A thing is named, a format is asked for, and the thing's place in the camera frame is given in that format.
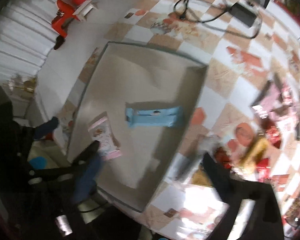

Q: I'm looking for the gold wrapped snack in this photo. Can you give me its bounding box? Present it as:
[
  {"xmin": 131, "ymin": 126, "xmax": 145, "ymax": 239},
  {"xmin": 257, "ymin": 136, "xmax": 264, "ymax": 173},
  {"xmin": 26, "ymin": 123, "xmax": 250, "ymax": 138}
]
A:
[{"xmin": 239, "ymin": 137, "xmax": 269, "ymax": 174}]

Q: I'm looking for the white sofa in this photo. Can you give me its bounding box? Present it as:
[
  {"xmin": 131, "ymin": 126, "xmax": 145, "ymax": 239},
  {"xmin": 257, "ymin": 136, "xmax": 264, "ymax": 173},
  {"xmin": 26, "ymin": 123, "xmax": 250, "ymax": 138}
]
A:
[{"xmin": 0, "ymin": 0, "xmax": 58, "ymax": 85}]

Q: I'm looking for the black power adapter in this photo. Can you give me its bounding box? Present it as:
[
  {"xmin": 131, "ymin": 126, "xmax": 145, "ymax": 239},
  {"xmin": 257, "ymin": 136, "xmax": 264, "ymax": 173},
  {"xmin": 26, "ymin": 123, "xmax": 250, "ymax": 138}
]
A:
[{"xmin": 229, "ymin": 3, "xmax": 257, "ymax": 28}]

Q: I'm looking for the red wrapped snack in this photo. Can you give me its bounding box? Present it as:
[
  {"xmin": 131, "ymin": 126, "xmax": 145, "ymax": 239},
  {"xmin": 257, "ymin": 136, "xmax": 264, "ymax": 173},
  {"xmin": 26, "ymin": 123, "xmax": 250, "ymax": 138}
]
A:
[{"xmin": 264, "ymin": 119, "xmax": 282, "ymax": 149}]

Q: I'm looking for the black cable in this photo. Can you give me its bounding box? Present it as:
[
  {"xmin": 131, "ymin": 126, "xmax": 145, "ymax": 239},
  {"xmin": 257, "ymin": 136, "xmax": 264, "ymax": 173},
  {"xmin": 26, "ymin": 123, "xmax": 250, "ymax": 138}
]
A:
[{"xmin": 173, "ymin": 0, "xmax": 263, "ymax": 40}]

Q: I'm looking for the grey tray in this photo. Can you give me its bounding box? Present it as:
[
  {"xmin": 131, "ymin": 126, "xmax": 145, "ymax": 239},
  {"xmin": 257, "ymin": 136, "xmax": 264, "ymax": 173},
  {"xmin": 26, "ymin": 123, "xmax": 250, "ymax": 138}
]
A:
[{"xmin": 67, "ymin": 42, "xmax": 208, "ymax": 212}]

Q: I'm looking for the pink snack packet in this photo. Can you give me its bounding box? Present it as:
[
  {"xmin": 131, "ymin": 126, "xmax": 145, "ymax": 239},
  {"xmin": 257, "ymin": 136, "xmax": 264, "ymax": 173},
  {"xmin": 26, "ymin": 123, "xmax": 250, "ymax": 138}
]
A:
[{"xmin": 88, "ymin": 116, "xmax": 122, "ymax": 160}]

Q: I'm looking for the blue snack bar packet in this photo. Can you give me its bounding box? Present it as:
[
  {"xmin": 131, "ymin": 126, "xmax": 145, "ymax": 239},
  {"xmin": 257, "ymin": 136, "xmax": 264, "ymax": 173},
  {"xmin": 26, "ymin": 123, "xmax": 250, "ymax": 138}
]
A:
[{"xmin": 125, "ymin": 106, "xmax": 184, "ymax": 127}]

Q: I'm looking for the checkered table cloth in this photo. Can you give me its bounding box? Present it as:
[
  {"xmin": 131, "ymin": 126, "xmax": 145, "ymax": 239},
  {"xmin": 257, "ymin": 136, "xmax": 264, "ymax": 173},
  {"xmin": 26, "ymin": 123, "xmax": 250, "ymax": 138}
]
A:
[{"xmin": 54, "ymin": 0, "xmax": 300, "ymax": 239}]

